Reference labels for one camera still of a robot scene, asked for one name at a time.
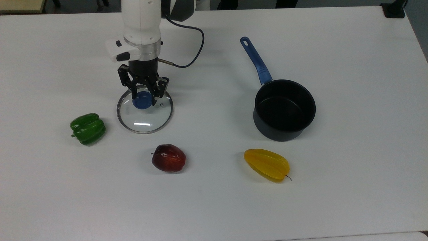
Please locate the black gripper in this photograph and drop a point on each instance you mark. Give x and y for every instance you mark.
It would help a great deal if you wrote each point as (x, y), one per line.
(143, 72)

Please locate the glass lid with blue knob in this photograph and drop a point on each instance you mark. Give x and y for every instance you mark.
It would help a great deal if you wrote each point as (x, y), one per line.
(144, 113)

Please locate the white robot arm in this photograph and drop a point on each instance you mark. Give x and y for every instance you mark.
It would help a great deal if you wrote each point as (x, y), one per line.
(142, 25)

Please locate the green bell pepper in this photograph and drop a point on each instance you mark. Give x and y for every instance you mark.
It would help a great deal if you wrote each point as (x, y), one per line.
(88, 129)

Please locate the red apple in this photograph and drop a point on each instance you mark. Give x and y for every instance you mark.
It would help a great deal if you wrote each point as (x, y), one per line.
(169, 158)

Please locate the dark object behind table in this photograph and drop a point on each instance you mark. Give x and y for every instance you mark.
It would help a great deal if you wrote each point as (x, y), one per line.
(286, 3)
(228, 4)

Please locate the wooden side table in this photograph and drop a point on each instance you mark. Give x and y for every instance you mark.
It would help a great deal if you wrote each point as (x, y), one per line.
(20, 5)

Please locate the yellow starfruit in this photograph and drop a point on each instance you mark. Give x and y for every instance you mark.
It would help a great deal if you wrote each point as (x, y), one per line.
(267, 164)

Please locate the black table clamp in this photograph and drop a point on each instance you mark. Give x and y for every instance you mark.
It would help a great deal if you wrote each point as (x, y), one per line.
(394, 9)

